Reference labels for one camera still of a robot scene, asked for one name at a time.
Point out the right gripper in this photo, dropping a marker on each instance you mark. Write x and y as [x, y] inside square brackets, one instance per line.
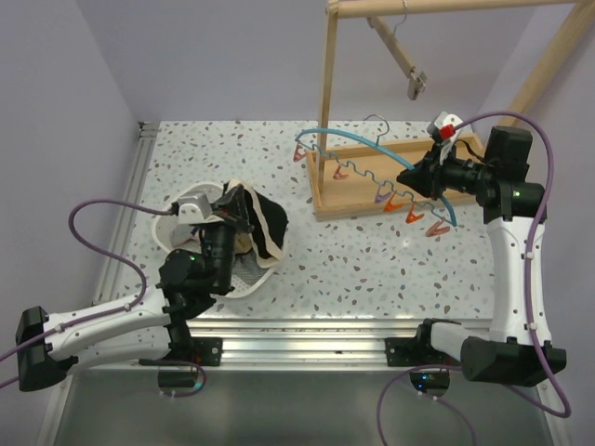
[428, 178]

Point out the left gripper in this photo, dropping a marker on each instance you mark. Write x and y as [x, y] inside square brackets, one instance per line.
[231, 212]

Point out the blue plastic clip hanger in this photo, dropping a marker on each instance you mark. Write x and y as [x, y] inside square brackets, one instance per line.
[352, 175]

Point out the black underwear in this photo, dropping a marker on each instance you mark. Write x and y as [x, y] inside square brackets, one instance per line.
[270, 222]

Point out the grey striped underwear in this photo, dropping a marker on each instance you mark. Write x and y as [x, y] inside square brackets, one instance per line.
[245, 267]

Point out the wooden clip hanger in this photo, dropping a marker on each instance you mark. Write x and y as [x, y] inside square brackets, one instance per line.
[416, 79]

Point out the beige underwear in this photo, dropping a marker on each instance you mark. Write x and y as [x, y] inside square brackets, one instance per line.
[242, 244]

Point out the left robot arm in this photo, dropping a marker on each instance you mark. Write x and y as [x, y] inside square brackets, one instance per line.
[151, 325]

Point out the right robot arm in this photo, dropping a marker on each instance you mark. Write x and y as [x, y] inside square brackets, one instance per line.
[517, 350]

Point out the wooden clothes rack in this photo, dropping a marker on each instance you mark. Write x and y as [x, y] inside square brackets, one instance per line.
[559, 49]

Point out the white perforated plastic basket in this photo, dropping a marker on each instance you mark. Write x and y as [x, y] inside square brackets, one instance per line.
[160, 233]

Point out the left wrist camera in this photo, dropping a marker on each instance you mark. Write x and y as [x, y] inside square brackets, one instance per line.
[194, 208]

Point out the aluminium rail frame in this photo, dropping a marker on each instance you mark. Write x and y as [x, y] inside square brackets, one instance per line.
[303, 356]

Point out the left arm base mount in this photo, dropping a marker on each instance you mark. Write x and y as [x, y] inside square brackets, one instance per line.
[184, 370]

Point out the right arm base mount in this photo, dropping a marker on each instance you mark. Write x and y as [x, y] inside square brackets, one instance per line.
[407, 352]

